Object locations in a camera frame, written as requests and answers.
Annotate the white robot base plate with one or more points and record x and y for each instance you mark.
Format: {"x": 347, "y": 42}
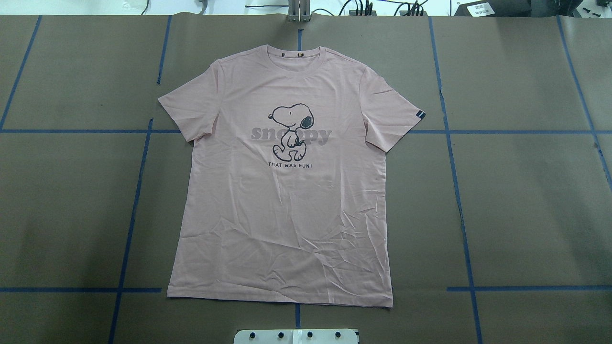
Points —
{"x": 298, "y": 336}

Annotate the black device with label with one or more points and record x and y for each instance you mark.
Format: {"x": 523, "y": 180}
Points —
{"x": 493, "y": 8}

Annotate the pink Snoopy t-shirt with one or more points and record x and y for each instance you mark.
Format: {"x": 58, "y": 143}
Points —
{"x": 286, "y": 193}

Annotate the grey aluminium camera post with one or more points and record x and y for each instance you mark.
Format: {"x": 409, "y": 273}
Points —
{"x": 299, "y": 11}

